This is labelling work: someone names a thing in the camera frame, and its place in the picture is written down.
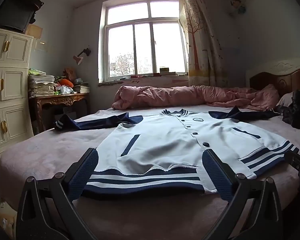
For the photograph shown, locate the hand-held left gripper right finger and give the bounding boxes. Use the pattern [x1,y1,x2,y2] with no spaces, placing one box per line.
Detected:
[202,149,283,240]

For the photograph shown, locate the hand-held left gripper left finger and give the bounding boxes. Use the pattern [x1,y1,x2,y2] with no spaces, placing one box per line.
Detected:
[16,147,99,240]

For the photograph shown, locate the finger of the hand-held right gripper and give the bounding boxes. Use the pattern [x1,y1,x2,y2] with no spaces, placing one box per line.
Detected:
[284,151,300,180]

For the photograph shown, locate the white and navy jacket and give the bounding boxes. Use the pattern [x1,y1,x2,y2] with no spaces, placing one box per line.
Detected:
[54,106,300,200]

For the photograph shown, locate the black fuzzy bag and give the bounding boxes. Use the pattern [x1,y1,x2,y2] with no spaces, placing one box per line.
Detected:
[281,90,300,130]

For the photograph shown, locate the bed with pink sheet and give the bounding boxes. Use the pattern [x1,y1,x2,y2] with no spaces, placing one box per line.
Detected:
[0,104,300,240]

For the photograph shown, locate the white pillow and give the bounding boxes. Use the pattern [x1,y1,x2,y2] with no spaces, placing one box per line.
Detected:
[275,92,294,108]

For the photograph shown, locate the wooden headboard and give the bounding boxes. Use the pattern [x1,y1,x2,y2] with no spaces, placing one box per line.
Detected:
[245,59,300,98]

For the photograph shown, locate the carved wooden desk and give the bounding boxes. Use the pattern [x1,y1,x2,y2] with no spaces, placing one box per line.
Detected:
[28,92,90,133]

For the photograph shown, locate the pink quilt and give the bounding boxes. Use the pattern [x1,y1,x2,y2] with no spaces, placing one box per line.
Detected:
[112,84,281,111]

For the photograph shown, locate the stack of books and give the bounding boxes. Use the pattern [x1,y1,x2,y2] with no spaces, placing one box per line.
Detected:
[73,82,90,93]

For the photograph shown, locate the orange plush toy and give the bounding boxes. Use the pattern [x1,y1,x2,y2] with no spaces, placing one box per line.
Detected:
[56,79,74,88]

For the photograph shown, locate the stack of papers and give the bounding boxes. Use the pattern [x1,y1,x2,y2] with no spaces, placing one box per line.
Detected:
[28,69,56,98]

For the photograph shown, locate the books on windowsill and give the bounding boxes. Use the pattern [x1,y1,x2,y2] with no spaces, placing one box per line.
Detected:
[159,67,177,77]

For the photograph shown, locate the cream storage cabinet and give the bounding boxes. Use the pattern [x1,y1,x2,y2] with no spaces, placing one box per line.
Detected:
[0,26,34,180]

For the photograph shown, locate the tree print curtain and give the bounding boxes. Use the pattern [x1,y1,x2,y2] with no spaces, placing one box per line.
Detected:
[177,0,230,88]

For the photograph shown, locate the white framed window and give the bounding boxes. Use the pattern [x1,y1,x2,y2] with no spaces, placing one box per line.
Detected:
[98,0,190,83]

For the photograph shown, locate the pink wall lamp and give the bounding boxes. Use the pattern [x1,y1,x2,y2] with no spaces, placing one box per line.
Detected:
[73,48,91,65]

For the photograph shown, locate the paper sheet on wall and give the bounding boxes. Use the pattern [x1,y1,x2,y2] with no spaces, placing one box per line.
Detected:
[26,24,43,39]

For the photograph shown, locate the wall decoration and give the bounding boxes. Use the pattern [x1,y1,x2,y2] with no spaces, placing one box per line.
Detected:
[229,0,247,17]

